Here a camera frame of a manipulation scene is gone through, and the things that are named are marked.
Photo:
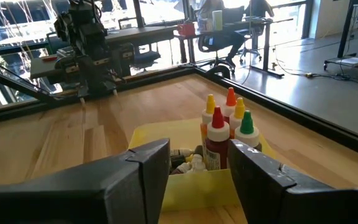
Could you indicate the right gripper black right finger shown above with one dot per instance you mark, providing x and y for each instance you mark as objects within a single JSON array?
[{"x": 291, "y": 202}]

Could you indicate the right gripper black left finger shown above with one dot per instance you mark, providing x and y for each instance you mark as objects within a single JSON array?
[{"x": 73, "y": 199}]

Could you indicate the large green food coloring bottle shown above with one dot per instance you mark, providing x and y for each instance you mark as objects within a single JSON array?
[{"x": 246, "y": 124}]

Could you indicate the yellow translucent plastic bin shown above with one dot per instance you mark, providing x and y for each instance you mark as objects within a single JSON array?
[{"x": 197, "y": 189}]

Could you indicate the large red food coloring bottle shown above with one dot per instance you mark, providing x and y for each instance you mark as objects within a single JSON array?
[{"x": 217, "y": 137}]

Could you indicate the large yellow food coloring bottle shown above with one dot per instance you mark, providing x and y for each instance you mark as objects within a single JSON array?
[
  {"x": 210, "y": 104},
  {"x": 239, "y": 109}
]

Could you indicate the small red food coloring bottle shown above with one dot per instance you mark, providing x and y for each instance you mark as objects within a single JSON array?
[{"x": 183, "y": 168}]

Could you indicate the large orange food coloring bottle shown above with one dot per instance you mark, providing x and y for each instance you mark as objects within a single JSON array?
[{"x": 231, "y": 98}]

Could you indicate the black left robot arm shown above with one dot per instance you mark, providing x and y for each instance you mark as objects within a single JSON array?
[{"x": 85, "y": 31}]

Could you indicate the black upright stand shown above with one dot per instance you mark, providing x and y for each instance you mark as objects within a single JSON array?
[{"x": 126, "y": 62}]

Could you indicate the red flat device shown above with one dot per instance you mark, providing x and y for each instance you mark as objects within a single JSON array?
[{"x": 50, "y": 58}]

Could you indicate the blue office chair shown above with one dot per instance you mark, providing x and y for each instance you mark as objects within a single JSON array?
[{"x": 148, "y": 56}]

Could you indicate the long dark wooden table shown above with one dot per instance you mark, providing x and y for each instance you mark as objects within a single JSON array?
[{"x": 141, "y": 32}]

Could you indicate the red box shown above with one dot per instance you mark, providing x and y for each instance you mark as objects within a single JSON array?
[{"x": 186, "y": 29}]

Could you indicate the black office chair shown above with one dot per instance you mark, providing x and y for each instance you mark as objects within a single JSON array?
[
  {"x": 253, "y": 53},
  {"x": 207, "y": 43}
]

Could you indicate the blue white cup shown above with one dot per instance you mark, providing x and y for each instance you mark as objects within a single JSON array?
[{"x": 204, "y": 24}]

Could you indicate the small pale floor connector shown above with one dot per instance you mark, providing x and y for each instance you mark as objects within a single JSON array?
[{"x": 308, "y": 74}]

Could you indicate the person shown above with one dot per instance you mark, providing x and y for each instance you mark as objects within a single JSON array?
[
  {"x": 210, "y": 7},
  {"x": 259, "y": 7}
]

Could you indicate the pale green container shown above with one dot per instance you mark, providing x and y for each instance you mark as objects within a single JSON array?
[{"x": 217, "y": 20}]

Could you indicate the black laptop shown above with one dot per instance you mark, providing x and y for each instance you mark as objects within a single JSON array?
[{"x": 233, "y": 14}]

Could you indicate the black office desk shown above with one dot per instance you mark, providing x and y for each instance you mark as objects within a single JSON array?
[{"x": 266, "y": 46}]

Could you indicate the black wheeled stand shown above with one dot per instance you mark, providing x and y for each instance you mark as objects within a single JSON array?
[{"x": 345, "y": 31}]

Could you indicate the black aluminium table frame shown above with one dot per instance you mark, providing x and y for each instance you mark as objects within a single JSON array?
[{"x": 291, "y": 111}]

